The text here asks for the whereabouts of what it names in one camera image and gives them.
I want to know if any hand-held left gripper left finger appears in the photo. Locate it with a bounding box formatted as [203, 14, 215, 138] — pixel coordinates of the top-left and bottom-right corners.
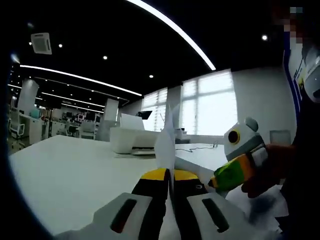
[53, 167, 169, 240]

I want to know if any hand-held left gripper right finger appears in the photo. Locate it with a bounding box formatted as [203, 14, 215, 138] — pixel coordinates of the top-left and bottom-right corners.
[172, 169, 274, 240]

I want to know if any stack of white printing papers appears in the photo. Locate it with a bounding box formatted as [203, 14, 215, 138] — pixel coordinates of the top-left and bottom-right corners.
[154, 102, 290, 240]

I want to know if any person's right hand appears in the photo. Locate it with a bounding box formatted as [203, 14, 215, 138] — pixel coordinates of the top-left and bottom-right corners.
[241, 143, 298, 199]

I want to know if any window with white blinds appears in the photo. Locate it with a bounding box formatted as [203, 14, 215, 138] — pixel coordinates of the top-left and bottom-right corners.
[141, 70, 238, 137]

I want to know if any white table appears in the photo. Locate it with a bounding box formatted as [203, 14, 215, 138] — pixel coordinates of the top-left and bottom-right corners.
[8, 134, 283, 240]

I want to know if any white printer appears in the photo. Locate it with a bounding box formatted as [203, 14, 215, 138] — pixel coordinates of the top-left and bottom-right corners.
[109, 113, 163, 156]

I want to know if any white chest-worn device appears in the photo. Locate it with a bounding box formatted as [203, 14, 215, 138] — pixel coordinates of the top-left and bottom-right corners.
[301, 44, 320, 102]

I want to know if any white office chair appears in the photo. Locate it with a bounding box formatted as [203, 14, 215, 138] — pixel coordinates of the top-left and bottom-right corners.
[79, 121, 98, 141]
[8, 109, 27, 140]

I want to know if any long ceiling light strip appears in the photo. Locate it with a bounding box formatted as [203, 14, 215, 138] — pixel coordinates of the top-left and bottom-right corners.
[124, 0, 217, 71]

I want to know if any ceiling air conditioner vent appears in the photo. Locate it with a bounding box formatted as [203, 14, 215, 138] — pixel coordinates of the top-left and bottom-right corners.
[30, 32, 53, 56]

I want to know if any black power cable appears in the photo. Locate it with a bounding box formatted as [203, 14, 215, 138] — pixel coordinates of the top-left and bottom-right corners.
[174, 140, 221, 154]

